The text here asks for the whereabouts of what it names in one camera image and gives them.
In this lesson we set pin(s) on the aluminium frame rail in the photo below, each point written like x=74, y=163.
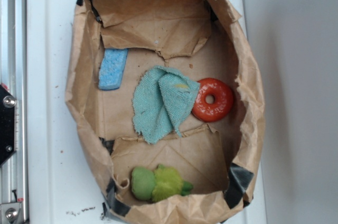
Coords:
x=14, y=173

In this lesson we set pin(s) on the silver corner bracket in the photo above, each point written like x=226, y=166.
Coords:
x=11, y=213

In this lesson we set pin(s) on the black mounting plate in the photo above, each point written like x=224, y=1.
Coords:
x=7, y=125

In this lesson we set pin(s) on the blue sponge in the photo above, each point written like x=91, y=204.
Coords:
x=112, y=69

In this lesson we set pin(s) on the red ring donut toy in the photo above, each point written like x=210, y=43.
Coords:
x=214, y=100

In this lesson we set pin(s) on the brown paper bag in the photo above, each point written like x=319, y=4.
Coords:
x=202, y=39

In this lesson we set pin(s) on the teal terry cloth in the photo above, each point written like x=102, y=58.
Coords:
x=162, y=101

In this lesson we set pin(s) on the green plush toy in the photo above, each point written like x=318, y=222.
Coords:
x=159, y=184

